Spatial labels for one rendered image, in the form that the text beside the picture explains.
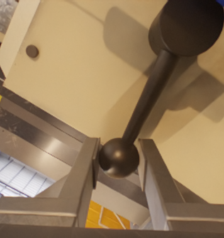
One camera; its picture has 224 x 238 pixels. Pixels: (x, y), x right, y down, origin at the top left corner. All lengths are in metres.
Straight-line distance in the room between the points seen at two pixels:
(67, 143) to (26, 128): 0.23
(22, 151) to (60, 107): 0.90
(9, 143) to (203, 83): 1.00
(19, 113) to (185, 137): 0.88
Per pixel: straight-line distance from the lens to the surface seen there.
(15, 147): 1.07
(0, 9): 0.99
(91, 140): 0.15
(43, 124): 0.94
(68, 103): 0.17
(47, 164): 1.04
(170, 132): 0.18
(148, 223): 0.81
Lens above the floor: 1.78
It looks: 7 degrees down
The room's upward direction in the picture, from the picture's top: 58 degrees counter-clockwise
